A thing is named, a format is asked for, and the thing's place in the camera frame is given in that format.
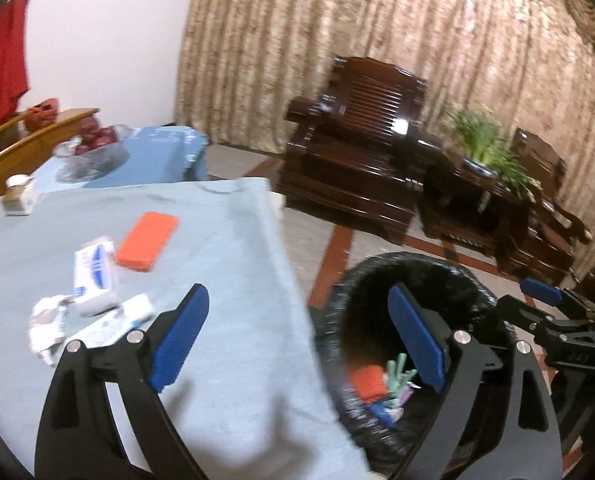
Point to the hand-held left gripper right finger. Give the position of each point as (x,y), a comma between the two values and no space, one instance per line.
(420,340)

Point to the blue tablecloth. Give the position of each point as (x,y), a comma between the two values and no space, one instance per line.
(162,155)

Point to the orange ridged foam piece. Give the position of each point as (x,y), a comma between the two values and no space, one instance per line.
(370,382)

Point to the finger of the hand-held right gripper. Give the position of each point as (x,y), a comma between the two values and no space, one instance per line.
(540,288)
(522,310)

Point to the blue plastic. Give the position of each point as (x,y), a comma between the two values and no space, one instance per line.
(382,412)

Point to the glass fruit bowl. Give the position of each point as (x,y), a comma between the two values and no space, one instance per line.
(97,165)

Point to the dark wooden side table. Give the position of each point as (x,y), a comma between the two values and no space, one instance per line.
(462,210)

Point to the green foam piece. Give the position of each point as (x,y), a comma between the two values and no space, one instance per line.
(400,375)

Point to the orange flat foam pad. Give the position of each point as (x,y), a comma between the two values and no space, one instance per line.
(147,242)

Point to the grey-blue tablecloth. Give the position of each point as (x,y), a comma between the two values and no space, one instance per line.
(227,310)

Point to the red apple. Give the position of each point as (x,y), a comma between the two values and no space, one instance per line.
(91,127)
(83,149)
(108,136)

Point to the dark wooden armchair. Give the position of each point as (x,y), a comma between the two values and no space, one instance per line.
(542,230)
(347,160)

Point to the beige tissue box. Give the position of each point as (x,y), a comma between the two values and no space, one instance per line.
(19,197)

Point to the red cloth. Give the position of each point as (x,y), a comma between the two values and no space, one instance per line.
(2,60)

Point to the white crumpled paper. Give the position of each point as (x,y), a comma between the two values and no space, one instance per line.
(47,327)

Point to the pale blue flat packet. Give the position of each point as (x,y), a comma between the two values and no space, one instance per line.
(122,317)

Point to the bin with black bag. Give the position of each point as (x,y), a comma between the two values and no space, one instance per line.
(357,300)

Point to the white blue-printed packet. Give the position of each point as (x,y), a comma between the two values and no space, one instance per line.
(94,275)

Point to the beige patterned curtain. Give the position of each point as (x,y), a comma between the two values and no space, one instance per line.
(327,35)

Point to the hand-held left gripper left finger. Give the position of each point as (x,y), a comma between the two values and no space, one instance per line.
(177,340)

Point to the potted green plant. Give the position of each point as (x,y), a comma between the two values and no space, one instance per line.
(482,140)

